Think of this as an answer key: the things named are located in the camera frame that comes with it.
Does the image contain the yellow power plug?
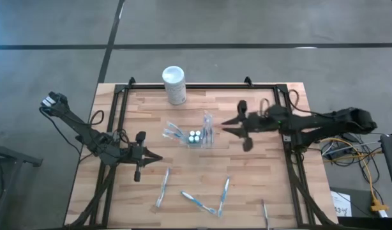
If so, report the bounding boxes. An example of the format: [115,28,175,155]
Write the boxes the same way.
[370,197,390,219]

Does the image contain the black floor cable bundle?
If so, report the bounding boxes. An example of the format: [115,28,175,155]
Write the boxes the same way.
[320,134,387,170]

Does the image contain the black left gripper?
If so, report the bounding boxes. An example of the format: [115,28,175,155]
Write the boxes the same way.
[119,130,163,183]

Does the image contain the white paper sheet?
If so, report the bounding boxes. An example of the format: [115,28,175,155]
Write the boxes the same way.
[330,190,352,217]

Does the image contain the white yellow wipes canister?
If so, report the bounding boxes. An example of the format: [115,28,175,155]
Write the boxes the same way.
[162,65,187,106]

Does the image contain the yellow floor cable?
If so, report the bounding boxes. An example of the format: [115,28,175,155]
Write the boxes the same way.
[320,137,384,207]

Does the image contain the black metal table frame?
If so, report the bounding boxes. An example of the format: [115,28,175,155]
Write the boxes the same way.
[63,76,339,230]

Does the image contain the clear acrylic organiser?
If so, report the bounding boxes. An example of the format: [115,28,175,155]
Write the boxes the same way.
[179,126,216,150]

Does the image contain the black metal stand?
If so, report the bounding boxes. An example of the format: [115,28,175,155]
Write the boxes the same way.
[0,140,43,230]

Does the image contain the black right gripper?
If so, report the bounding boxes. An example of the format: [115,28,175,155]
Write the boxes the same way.
[220,100,282,153]

